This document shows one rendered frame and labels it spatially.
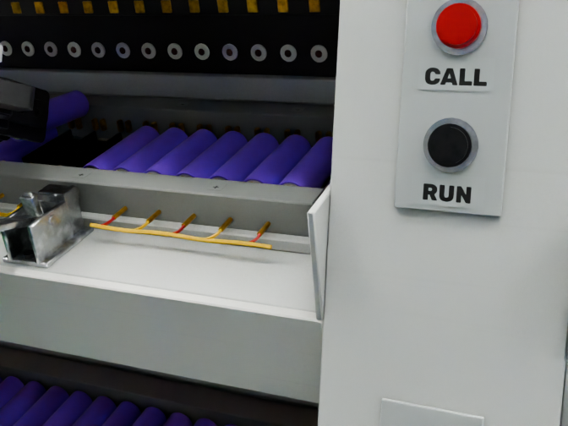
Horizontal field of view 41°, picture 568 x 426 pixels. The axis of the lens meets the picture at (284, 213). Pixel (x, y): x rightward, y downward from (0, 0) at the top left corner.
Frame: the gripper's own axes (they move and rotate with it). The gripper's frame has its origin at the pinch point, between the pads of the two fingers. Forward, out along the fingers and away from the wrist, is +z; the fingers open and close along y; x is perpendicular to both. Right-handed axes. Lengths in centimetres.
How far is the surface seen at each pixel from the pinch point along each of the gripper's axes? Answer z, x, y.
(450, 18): -8.6, -2.8, -27.5
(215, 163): 2.7, 2.0, -13.0
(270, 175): 1.4, 2.6, -16.9
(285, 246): -1.7, 6.1, -19.4
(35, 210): -5.2, 5.7, -7.4
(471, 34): -8.5, -2.3, -28.2
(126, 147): 3.3, 1.4, -6.6
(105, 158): 1.6, 2.3, -6.4
